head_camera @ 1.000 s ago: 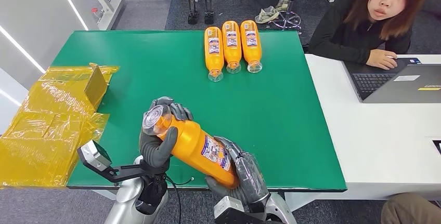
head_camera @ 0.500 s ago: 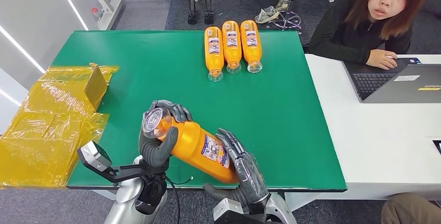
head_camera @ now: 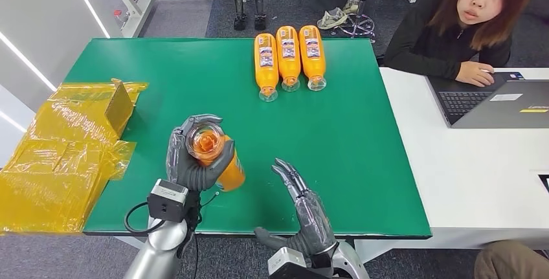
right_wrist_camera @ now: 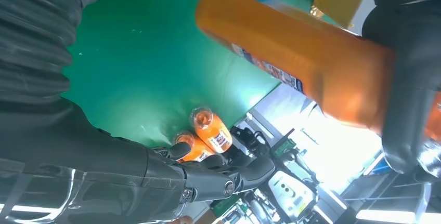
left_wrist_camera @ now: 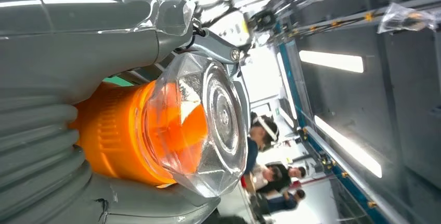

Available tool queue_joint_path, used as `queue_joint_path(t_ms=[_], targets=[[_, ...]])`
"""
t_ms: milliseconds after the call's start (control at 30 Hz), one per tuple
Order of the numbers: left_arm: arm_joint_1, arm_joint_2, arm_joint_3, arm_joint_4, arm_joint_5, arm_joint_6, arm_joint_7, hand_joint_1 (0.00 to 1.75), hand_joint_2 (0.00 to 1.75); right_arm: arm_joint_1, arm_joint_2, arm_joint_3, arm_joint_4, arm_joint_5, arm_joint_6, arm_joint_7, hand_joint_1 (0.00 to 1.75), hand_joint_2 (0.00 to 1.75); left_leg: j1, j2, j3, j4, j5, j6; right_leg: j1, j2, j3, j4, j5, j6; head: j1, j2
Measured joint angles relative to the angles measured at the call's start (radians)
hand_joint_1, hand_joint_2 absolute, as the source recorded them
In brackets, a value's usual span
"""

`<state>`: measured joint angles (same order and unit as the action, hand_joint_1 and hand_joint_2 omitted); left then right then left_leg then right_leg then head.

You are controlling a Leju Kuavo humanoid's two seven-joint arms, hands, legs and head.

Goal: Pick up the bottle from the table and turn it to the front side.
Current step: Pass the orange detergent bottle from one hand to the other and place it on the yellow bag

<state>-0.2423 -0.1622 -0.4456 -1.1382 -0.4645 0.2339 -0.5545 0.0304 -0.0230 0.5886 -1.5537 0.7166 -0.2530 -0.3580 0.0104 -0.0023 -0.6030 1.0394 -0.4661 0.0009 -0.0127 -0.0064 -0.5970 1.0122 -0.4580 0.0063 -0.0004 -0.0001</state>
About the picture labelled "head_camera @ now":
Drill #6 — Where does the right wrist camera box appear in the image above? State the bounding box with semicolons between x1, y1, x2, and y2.
267;247;319;279

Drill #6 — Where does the black robot leg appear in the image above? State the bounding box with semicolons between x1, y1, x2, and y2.
250;0;269;32
223;0;249;32

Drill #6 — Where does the office chair base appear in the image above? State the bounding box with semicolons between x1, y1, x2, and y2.
337;0;377;43

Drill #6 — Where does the white metal frame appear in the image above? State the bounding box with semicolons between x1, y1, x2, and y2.
99;0;254;39

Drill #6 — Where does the person's hand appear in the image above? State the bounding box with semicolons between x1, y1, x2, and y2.
455;61;495;88

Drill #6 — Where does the cardboard box in yellow film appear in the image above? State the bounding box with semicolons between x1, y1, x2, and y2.
0;78;149;235

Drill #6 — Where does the white desk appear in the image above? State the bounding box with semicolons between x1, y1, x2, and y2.
355;67;549;263

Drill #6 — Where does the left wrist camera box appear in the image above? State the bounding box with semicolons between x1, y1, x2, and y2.
147;179;190;222

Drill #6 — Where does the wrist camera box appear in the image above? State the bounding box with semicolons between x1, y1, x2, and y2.
267;247;319;279
147;179;190;222

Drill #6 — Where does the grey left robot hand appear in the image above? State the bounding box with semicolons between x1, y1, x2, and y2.
166;114;236;192

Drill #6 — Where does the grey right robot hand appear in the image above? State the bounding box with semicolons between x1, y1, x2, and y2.
254;158;337;257

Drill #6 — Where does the orange bottle with clear cap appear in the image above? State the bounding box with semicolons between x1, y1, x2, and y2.
298;25;328;92
275;25;302;93
185;122;246;193
254;32;280;103

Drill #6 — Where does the green table mat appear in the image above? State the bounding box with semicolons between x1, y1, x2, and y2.
64;38;432;240

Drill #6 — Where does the grey laptop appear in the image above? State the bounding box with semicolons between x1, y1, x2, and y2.
427;71;549;130

